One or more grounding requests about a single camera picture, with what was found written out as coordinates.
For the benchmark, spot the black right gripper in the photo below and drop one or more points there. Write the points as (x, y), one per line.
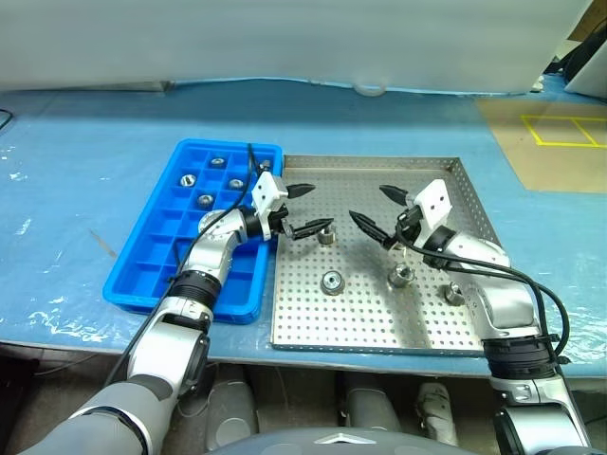
(409, 223)

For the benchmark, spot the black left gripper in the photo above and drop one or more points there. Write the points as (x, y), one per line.
(281, 220)

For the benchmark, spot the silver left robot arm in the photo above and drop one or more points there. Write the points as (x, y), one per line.
(208, 251)

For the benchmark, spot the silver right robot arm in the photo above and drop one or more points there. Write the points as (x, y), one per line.
(502, 303)

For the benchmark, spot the blue compartment tray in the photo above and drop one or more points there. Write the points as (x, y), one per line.
(156, 246)

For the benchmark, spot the perforated metal tray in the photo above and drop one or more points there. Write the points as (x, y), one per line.
(360, 322)

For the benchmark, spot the white tape roll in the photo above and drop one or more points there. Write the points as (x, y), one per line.
(374, 93)

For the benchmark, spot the white backdrop sheet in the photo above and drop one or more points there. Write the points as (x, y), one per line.
(284, 38)

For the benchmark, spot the brown cardboard sheet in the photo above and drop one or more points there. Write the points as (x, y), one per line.
(559, 166)

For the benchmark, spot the grey metal bar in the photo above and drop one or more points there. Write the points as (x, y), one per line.
(152, 86)

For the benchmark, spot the grey rounded cylinder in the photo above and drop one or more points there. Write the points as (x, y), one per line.
(367, 407)
(230, 407)

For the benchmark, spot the blue plastic table cover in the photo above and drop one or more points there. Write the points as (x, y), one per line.
(95, 142)

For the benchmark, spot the grey robot torso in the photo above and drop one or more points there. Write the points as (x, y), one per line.
(332, 443)

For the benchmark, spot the white foam board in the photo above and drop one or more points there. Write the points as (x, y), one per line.
(590, 73)

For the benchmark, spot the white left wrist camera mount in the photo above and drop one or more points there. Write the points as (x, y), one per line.
(268, 189)

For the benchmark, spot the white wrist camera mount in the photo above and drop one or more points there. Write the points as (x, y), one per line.
(268, 189)
(432, 201)

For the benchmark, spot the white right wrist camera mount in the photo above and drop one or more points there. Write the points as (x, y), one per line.
(432, 201)

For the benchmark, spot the white wrapped post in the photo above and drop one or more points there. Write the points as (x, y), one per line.
(436, 410)

